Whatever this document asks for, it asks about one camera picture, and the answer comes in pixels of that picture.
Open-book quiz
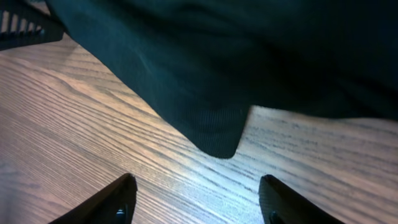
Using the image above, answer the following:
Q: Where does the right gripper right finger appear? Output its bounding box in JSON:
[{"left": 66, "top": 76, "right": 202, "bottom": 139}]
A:
[{"left": 259, "top": 174, "right": 343, "bottom": 224}]

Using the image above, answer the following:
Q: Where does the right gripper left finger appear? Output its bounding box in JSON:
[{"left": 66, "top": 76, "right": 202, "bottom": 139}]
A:
[{"left": 50, "top": 173, "right": 137, "bottom": 224}]

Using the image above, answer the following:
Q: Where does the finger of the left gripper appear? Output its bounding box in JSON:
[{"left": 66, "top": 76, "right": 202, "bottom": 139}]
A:
[{"left": 1, "top": 0, "right": 64, "bottom": 50}]

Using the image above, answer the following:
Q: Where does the black knit garment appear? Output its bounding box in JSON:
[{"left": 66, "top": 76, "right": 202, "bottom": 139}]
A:
[{"left": 47, "top": 0, "right": 397, "bottom": 158}]

